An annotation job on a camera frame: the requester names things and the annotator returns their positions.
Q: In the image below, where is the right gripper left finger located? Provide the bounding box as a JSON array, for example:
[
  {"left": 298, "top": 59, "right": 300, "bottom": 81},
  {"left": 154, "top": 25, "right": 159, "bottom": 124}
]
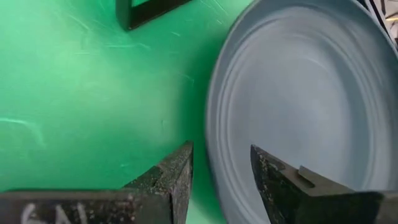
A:
[{"left": 0, "top": 140, "right": 195, "bottom": 224}]

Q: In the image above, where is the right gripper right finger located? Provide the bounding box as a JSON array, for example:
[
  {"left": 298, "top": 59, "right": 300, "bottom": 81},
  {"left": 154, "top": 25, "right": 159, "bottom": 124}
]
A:
[{"left": 250, "top": 144, "right": 398, "bottom": 224}]

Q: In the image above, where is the black-framed shelf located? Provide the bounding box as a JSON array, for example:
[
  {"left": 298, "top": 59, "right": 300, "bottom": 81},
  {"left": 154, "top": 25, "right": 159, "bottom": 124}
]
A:
[{"left": 115, "top": 0, "right": 193, "bottom": 31}]

